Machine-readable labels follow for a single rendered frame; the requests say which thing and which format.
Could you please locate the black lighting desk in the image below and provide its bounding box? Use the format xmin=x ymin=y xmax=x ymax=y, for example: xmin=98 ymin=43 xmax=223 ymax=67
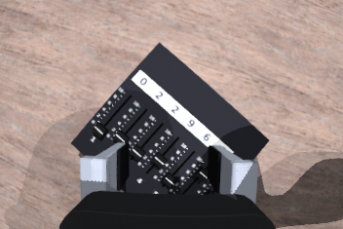
xmin=71 ymin=42 xmax=269 ymax=195

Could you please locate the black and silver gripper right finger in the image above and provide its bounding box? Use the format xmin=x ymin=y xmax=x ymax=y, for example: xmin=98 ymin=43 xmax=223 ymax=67
xmin=208 ymin=145 xmax=258 ymax=203

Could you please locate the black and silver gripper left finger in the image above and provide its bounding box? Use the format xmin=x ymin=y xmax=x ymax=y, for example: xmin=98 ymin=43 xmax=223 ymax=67
xmin=80 ymin=142 xmax=130 ymax=201

